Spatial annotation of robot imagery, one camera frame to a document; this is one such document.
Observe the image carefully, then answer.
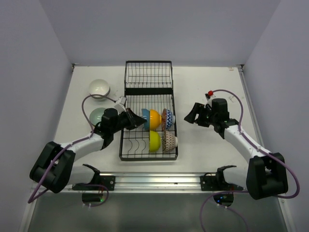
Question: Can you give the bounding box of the lime yellow bowl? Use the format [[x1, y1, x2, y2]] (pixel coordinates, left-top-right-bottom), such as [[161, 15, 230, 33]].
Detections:
[[149, 130, 161, 152]]

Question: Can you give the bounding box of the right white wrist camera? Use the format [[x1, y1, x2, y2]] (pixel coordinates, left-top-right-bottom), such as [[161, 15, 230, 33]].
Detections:
[[205, 90, 215, 105]]

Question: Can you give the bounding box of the pale grey-green bowl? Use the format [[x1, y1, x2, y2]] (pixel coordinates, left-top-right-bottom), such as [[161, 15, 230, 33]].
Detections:
[[89, 107, 106, 126]]

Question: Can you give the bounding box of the brown scale patterned bowl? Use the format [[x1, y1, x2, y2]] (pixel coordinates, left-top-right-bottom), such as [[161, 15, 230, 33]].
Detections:
[[162, 130, 178, 153]]

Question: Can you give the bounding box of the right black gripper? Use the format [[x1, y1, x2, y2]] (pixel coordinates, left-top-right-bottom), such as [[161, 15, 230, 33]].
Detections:
[[184, 101, 217, 127]]

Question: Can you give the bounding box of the white ceramic bowl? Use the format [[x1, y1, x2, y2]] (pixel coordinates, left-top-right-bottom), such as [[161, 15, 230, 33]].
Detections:
[[88, 79, 111, 96]]

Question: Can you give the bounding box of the blue ceramic bowl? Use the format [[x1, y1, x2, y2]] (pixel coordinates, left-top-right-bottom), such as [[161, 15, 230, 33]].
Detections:
[[141, 109, 150, 131]]

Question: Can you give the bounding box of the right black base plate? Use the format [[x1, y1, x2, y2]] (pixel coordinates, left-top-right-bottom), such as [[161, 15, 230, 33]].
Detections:
[[199, 173, 224, 191]]

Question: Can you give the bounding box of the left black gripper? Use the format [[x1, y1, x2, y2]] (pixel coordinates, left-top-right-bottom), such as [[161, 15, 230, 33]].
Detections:
[[111, 107, 146, 134]]

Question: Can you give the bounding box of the aluminium mounting rail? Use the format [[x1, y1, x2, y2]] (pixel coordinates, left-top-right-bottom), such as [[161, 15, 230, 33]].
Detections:
[[31, 171, 244, 194]]

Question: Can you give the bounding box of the blue zigzag patterned bowl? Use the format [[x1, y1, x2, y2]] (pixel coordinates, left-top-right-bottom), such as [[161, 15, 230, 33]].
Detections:
[[161, 108, 176, 131]]

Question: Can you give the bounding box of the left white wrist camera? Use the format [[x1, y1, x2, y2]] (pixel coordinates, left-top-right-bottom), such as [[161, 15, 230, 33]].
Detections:
[[114, 96, 126, 113]]

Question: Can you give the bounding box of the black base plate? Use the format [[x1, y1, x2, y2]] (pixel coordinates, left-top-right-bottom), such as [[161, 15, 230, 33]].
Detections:
[[199, 173, 224, 191], [72, 175, 115, 191]]

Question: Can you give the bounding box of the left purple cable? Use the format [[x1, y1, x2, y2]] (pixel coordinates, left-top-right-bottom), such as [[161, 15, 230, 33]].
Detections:
[[28, 94, 121, 204]]

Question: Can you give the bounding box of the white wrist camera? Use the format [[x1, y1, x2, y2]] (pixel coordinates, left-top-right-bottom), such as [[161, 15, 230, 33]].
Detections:
[[205, 90, 215, 105], [114, 96, 126, 113]]

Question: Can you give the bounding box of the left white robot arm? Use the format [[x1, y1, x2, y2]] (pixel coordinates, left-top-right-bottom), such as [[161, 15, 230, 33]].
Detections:
[[29, 108, 146, 193]]

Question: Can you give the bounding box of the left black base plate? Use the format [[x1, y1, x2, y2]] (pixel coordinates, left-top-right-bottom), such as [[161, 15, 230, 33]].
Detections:
[[72, 175, 115, 191]]

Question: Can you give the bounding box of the black wire dish rack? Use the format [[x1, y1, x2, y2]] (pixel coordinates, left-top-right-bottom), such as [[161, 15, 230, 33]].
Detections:
[[119, 60, 178, 161]]

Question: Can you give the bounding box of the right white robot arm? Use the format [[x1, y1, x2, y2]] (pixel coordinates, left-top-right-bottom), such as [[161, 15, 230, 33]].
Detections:
[[184, 98, 288, 200]]

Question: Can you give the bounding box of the orange ceramic bowl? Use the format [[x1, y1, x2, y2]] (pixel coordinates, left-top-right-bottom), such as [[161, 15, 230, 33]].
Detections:
[[149, 109, 162, 131]]

